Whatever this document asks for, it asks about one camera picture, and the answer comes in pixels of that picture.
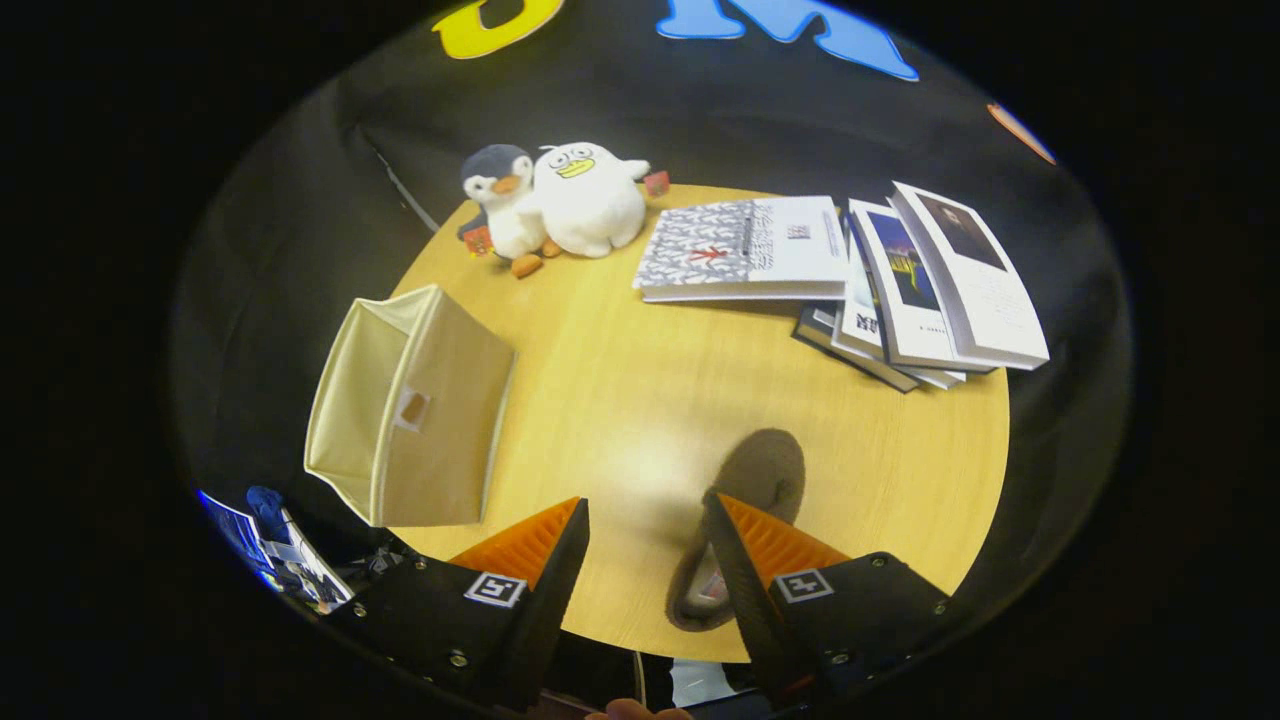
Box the white book dark photo cover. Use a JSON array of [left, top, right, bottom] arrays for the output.
[[890, 180, 1051, 371]]

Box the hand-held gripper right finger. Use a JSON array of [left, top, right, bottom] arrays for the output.
[[702, 488, 951, 706]]

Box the blue and white penguin plush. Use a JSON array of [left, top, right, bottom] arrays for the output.
[[457, 144, 563, 279]]

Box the cream fabric storage box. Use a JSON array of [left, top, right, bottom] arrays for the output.
[[303, 284, 518, 529]]

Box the white duck plush toy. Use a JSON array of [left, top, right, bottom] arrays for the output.
[[533, 141, 671, 259]]

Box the brown fuzzy slipper shoe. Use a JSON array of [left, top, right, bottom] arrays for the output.
[[665, 428, 807, 633]]

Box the grey patterned cover book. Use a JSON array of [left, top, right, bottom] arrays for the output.
[[632, 195, 851, 304]]

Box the dark grey book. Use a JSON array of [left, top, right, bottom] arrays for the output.
[[792, 303, 921, 394]]

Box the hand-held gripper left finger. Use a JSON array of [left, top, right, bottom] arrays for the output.
[[322, 497, 591, 713]]

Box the blue lit screen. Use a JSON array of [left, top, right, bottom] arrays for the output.
[[197, 488, 271, 581]]

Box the blue fabric object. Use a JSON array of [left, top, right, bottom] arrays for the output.
[[245, 485, 293, 546]]

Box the white book with black print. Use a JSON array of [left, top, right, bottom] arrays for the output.
[[830, 230, 969, 391]]

